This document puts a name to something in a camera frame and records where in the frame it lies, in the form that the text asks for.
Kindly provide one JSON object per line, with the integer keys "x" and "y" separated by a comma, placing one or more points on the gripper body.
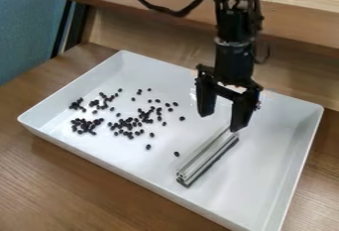
{"x": 233, "y": 63}

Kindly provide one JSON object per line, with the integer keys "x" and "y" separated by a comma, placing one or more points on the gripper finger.
{"x": 242, "y": 112}
{"x": 205, "y": 97}

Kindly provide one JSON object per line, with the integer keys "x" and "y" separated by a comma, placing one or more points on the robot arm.
{"x": 234, "y": 13}

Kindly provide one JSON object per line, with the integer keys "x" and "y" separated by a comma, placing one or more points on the pile of black bits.
{"x": 119, "y": 117}

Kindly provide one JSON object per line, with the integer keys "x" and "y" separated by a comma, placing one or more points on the white tray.
{"x": 176, "y": 142}

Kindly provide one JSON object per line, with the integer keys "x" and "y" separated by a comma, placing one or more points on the silver metal bar tool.
{"x": 206, "y": 157}

